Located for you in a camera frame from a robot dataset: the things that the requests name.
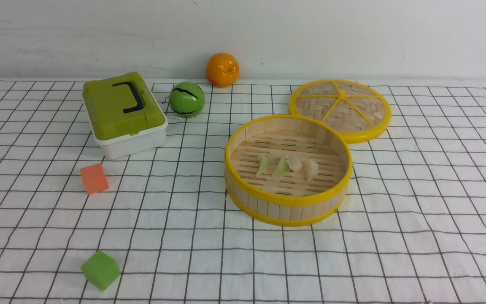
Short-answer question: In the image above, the green dumpling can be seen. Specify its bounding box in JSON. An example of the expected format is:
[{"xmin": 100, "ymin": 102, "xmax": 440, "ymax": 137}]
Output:
[
  {"xmin": 271, "ymin": 157, "xmax": 291, "ymax": 180},
  {"xmin": 256, "ymin": 155, "xmax": 270, "ymax": 177}
]

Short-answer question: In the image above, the pink dumpling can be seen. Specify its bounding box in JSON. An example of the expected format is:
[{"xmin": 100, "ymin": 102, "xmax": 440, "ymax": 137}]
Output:
[
  {"xmin": 303, "ymin": 158, "xmax": 319, "ymax": 183},
  {"xmin": 285, "ymin": 154, "xmax": 303, "ymax": 172}
]

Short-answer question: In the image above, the bamboo steamer tray yellow rim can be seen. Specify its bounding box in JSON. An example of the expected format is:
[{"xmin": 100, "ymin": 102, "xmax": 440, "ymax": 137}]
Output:
[{"xmin": 224, "ymin": 115, "xmax": 353, "ymax": 226}]

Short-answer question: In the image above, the bamboo steamer lid yellow rim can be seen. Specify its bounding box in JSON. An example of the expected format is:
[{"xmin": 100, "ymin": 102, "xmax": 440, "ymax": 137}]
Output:
[{"xmin": 289, "ymin": 79, "xmax": 392, "ymax": 144}]

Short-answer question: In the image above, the green watermelon toy ball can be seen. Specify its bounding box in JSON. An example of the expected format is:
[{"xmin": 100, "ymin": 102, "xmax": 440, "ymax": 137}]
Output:
[{"xmin": 168, "ymin": 81, "xmax": 205, "ymax": 118}]

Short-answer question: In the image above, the orange toy fruit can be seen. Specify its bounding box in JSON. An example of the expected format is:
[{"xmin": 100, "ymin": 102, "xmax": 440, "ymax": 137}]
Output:
[{"xmin": 206, "ymin": 53, "xmax": 240, "ymax": 88}]

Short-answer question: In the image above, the green and white lunch box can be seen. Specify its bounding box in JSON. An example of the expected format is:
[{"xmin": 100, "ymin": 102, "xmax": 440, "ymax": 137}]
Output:
[{"xmin": 82, "ymin": 72, "xmax": 168, "ymax": 160}]

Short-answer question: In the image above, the orange foam cube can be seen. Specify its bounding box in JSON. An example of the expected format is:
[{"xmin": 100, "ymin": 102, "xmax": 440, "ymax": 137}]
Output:
[{"xmin": 80, "ymin": 163, "xmax": 109, "ymax": 195}]

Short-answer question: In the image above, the green foam cube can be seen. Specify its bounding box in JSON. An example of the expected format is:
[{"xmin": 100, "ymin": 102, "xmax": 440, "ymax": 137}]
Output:
[{"xmin": 81, "ymin": 250, "xmax": 121, "ymax": 291}]

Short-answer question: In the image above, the white grid tablecloth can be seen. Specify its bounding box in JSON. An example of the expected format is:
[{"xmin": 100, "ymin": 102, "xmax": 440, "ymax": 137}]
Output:
[{"xmin": 0, "ymin": 79, "xmax": 486, "ymax": 304}]

